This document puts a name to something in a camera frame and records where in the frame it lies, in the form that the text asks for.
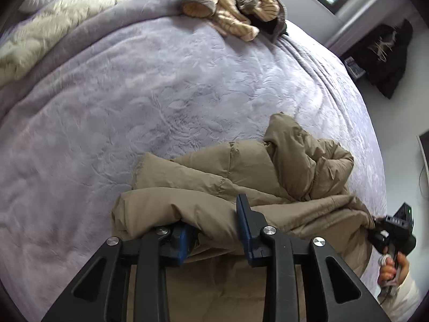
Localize khaki puffer jacket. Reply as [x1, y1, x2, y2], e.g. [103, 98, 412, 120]
[112, 114, 374, 321]

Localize black hanging clothes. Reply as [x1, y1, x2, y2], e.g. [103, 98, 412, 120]
[346, 19, 414, 99]

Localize striped beige clothes pile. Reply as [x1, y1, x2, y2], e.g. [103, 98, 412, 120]
[182, 0, 283, 42]

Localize person's right hand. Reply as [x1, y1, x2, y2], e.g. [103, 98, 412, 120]
[377, 249, 409, 287]

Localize lavender quilted bedspread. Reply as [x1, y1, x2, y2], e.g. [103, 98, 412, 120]
[1, 0, 386, 321]

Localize dark garment on bed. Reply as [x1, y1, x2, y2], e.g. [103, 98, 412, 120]
[253, 2, 288, 43]

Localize grey window curtain right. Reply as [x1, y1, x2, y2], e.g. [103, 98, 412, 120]
[324, 0, 409, 57]

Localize cream folded garment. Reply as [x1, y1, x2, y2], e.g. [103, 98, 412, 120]
[1, 0, 123, 86]

